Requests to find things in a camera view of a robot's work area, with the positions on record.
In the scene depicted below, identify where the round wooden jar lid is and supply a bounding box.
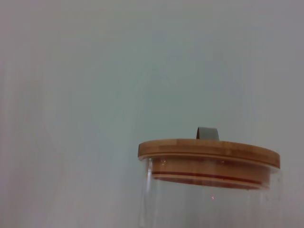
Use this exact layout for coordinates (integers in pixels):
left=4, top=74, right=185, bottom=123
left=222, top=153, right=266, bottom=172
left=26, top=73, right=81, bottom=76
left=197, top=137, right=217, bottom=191
left=138, top=138, right=281, bottom=191

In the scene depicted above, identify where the glass water dispenser jar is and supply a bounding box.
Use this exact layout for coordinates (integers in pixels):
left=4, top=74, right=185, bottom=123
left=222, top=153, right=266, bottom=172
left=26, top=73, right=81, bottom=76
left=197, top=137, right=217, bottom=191
left=139, top=156, right=285, bottom=228

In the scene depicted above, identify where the grey lid strap handle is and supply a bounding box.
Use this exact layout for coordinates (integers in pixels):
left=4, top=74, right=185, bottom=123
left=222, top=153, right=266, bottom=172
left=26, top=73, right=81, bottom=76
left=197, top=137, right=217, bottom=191
left=195, top=126, right=220, bottom=141

